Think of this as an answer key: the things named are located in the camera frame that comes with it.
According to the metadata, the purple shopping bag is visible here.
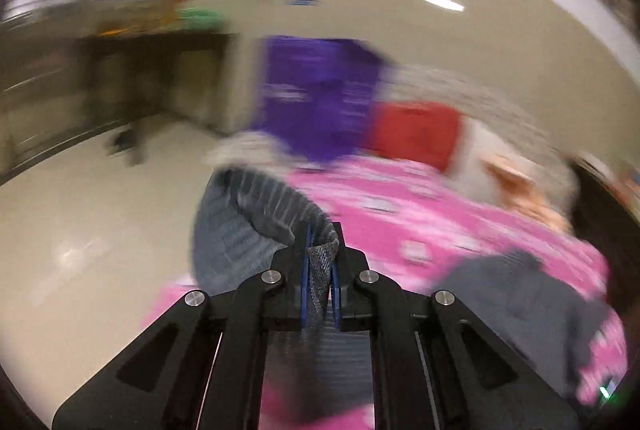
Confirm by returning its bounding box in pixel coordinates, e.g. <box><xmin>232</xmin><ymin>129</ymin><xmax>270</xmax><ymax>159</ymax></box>
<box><xmin>254</xmin><ymin>36</ymin><xmax>388</xmax><ymax>164</ymax></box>

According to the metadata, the grey pinstriped suit jacket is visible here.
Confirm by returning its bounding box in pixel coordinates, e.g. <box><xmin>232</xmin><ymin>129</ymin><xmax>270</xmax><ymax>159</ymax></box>
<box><xmin>191</xmin><ymin>167</ymin><xmax>373</xmax><ymax>422</ymax></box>

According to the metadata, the red cushion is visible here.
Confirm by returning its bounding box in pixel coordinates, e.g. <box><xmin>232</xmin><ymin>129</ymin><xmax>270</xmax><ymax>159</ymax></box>
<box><xmin>364</xmin><ymin>102</ymin><xmax>463</xmax><ymax>172</ymax></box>

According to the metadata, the white peach pillow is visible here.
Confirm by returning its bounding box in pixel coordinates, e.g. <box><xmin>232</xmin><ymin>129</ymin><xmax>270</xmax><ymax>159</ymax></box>
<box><xmin>446</xmin><ymin>116</ymin><xmax>570</xmax><ymax>233</ymax></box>

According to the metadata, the green plastic basin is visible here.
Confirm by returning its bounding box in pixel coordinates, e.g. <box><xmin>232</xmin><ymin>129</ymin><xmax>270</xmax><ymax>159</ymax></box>
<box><xmin>177</xmin><ymin>6</ymin><xmax>226</xmax><ymax>30</ymax></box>

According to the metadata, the dark wooden desk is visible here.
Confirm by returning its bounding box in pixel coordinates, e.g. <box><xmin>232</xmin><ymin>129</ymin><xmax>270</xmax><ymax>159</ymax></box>
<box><xmin>1</xmin><ymin>29</ymin><xmax>234</xmax><ymax>181</ymax></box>

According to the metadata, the dark carved nightstand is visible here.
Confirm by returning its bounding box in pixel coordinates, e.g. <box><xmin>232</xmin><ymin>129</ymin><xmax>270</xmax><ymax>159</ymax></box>
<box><xmin>570</xmin><ymin>159</ymin><xmax>639</xmax><ymax>312</ymax></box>

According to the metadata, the grey floral bedding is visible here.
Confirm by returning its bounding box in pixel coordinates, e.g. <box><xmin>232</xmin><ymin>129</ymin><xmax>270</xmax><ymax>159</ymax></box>
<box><xmin>203</xmin><ymin>65</ymin><xmax>578</xmax><ymax>214</ymax></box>

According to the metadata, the pink penguin bed quilt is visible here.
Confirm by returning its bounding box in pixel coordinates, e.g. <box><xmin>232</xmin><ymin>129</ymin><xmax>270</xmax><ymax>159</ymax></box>
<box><xmin>139</xmin><ymin>156</ymin><xmax>629</xmax><ymax>430</ymax></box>

